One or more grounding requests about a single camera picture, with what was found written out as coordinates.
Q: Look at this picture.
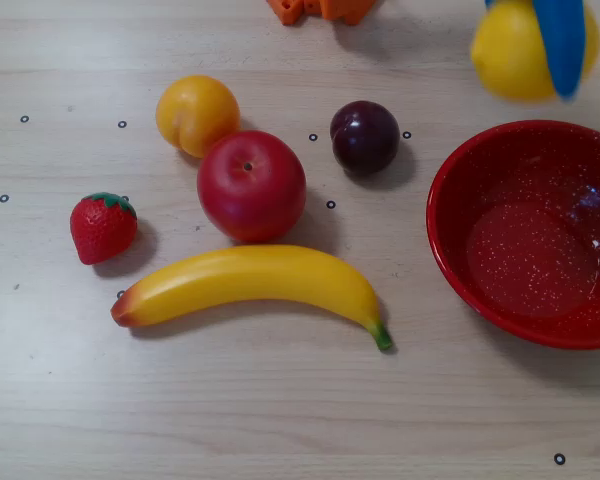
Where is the dark purple plastic plum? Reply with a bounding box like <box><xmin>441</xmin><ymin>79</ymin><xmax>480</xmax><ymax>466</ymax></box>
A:
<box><xmin>329</xmin><ymin>100</ymin><xmax>401</xmax><ymax>176</ymax></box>

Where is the yellow plastic banana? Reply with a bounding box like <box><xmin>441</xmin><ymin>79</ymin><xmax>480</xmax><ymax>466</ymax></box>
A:
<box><xmin>110</xmin><ymin>243</ymin><xmax>395</xmax><ymax>352</ymax></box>

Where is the red speckled enamel bowl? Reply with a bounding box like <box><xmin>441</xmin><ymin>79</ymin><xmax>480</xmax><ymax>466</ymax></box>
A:
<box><xmin>425</xmin><ymin>119</ymin><xmax>600</xmax><ymax>351</ymax></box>

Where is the yellow orange plastic peach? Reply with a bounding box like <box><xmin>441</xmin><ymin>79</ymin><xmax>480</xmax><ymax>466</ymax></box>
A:
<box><xmin>155</xmin><ymin>74</ymin><xmax>242</xmax><ymax>160</ymax></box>

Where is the red plastic strawberry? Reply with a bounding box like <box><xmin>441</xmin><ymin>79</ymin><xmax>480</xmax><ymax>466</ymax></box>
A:
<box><xmin>69</xmin><ymin>192</ymin><xmax>139</xmax><ymax>266</ymax></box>

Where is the yellow plastic lemon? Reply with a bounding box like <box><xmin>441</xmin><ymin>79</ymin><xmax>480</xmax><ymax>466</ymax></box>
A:
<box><xmin>469</xmin><ymin>0</ymin><xmax>600</xmax><ymax>104</ymax></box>

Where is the red plastic apple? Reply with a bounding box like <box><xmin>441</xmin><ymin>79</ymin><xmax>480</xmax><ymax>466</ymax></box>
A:
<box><xmin>196</xmin><ymin>129</ymin><xmax>308</xmax><ymax>245</ymax></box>

